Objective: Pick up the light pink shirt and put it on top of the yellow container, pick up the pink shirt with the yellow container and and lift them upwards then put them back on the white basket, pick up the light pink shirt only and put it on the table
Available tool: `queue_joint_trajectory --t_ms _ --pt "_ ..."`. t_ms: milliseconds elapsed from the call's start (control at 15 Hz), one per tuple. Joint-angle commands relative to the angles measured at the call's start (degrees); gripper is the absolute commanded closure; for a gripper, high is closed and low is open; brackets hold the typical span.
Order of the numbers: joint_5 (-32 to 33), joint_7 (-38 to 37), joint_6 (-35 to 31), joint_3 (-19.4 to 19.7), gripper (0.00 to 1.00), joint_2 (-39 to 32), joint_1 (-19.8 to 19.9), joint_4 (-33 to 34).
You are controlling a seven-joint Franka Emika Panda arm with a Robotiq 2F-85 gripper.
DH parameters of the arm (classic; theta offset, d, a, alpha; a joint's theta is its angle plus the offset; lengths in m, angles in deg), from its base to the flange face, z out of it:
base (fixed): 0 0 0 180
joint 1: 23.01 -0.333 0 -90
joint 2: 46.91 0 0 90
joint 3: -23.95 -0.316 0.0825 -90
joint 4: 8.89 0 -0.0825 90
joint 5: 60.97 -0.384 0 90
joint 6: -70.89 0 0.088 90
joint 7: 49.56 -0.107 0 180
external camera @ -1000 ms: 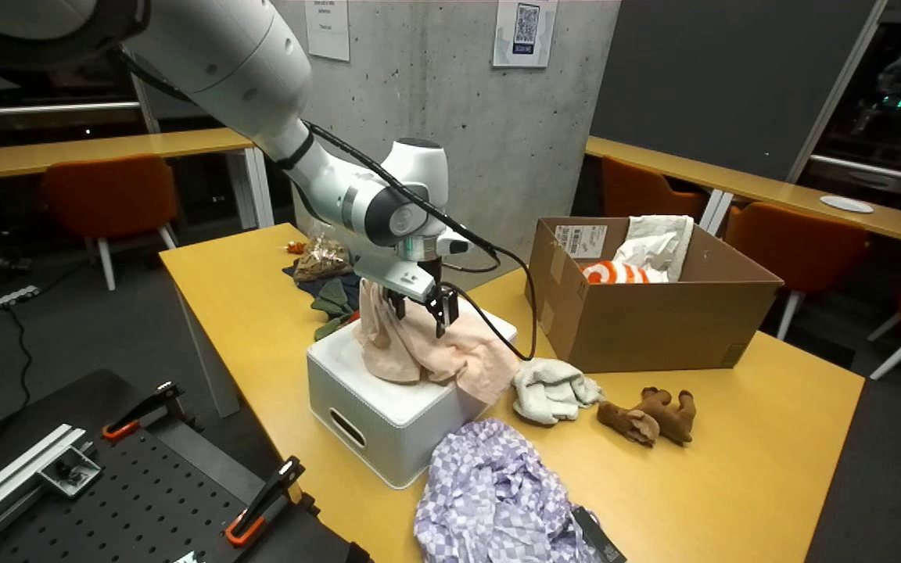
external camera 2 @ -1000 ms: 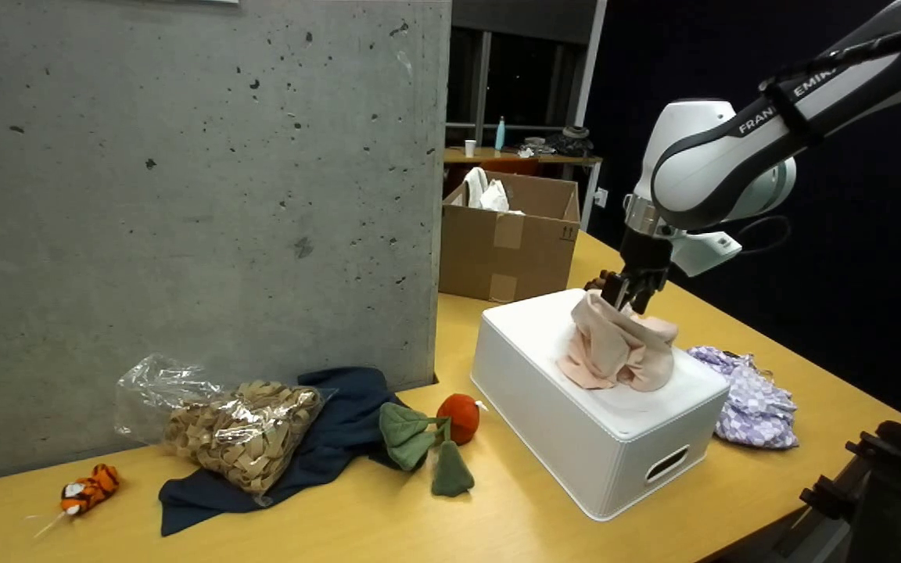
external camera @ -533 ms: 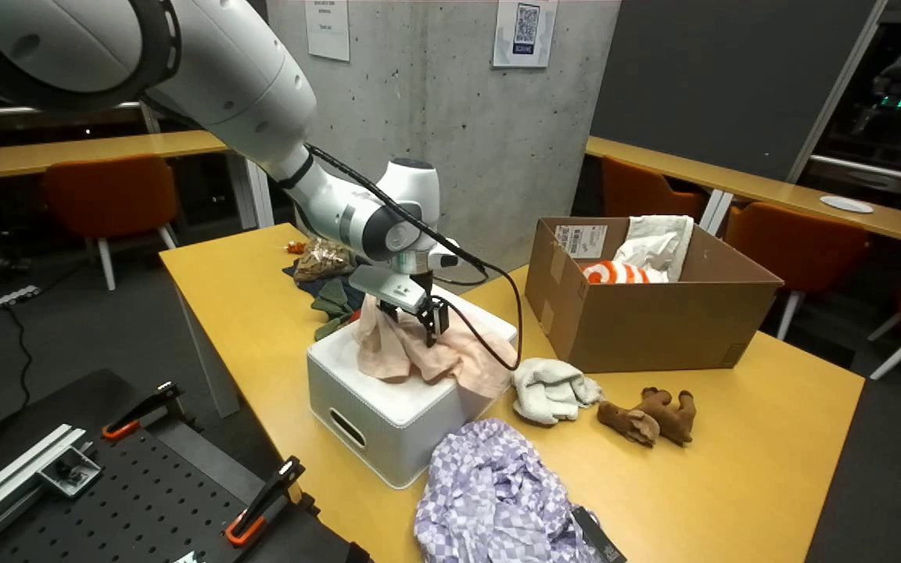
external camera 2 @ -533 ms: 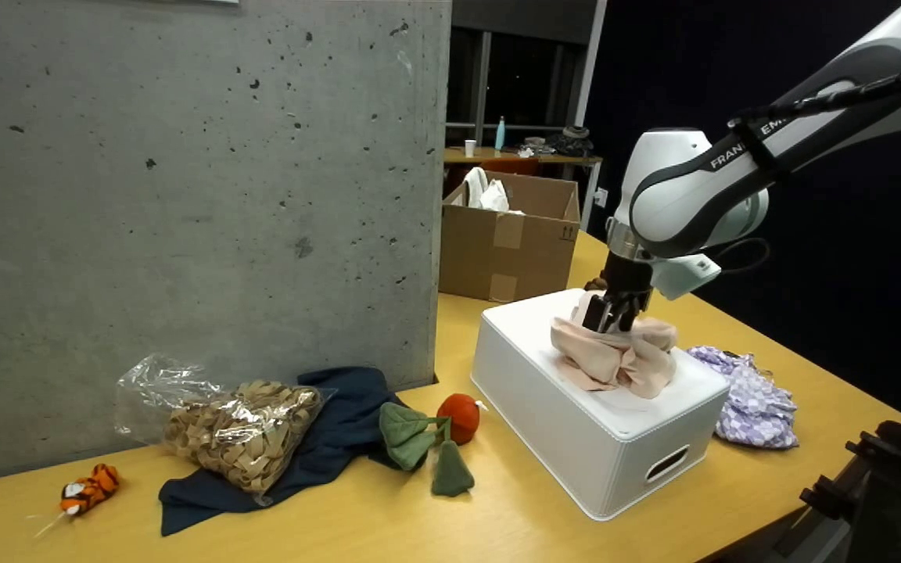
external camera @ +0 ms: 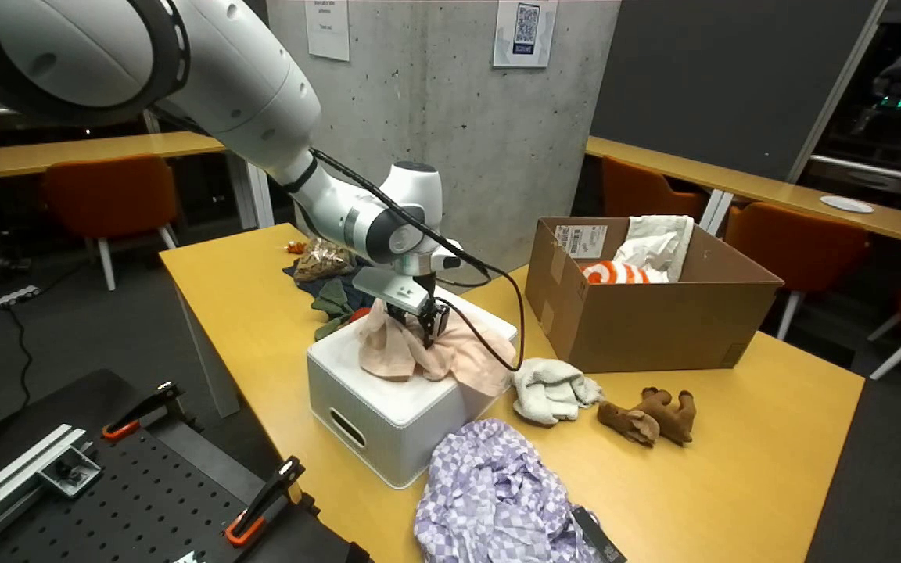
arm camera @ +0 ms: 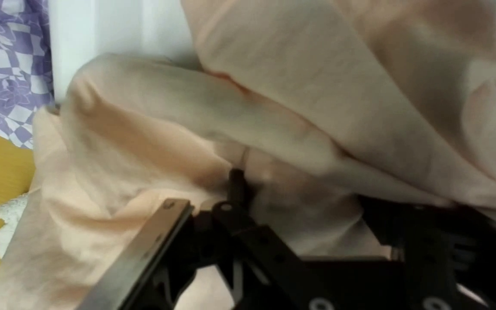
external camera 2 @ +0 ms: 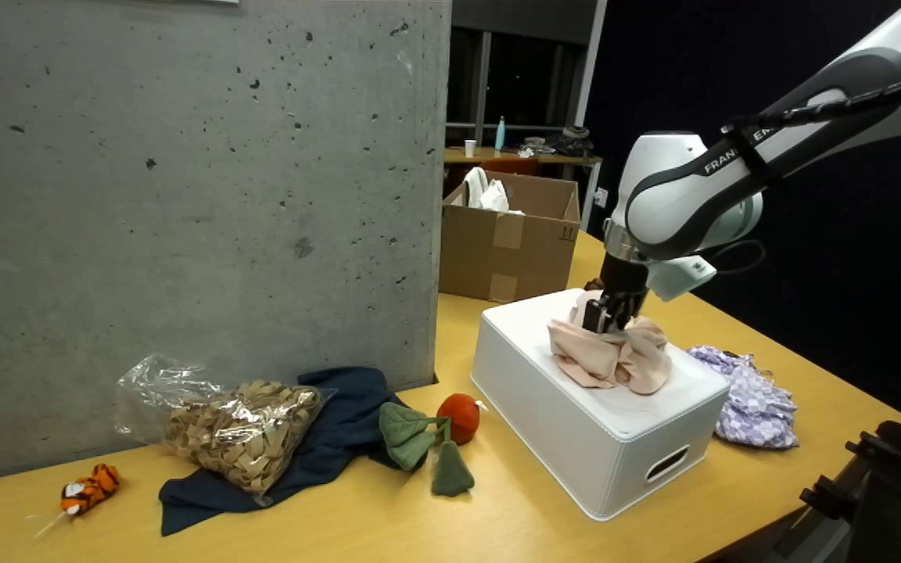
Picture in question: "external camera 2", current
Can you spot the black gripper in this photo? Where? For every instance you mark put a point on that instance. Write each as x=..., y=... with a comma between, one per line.
x=624, y=282

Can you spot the light pink shirt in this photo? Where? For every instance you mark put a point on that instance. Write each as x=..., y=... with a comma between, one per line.
x=616, y=360

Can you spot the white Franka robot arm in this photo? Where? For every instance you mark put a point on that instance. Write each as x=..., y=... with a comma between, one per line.
x=720, y=190

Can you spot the white plastic container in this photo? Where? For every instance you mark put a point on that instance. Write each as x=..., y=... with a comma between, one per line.
x=578, y=425

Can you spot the cardboard box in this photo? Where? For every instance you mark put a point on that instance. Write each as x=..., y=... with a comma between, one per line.
x=514, y=252

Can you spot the purple patterned cloth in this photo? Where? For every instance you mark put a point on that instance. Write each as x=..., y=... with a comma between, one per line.
x=752, y=400

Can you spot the white plastic bag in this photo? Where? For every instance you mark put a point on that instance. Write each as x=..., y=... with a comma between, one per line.
x=486, y=193

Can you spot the red plush ball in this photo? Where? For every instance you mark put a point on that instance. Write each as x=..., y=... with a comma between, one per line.
x=462, y=418

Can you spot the wooden background table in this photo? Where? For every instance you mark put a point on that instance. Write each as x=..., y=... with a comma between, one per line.
x=523, y=158

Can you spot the blue bottle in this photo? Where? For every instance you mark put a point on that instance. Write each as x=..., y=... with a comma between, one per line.
x=500, y=131

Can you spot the green felt triangle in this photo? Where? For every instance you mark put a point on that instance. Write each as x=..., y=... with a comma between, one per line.
x=451, y=472

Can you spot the green felt cloth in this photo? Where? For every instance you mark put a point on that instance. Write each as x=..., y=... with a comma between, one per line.
x=408, y=434

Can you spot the navy blue cloth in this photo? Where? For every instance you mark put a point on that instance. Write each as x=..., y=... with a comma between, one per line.
x=346, y=418

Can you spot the clear bag of corks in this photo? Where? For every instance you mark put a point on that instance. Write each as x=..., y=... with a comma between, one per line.
x=232, y=434

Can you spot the orange tiger toy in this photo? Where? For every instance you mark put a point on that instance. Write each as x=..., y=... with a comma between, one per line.
x=92, y=489

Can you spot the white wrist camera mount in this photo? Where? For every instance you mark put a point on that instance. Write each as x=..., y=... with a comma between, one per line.
x=680, y=276

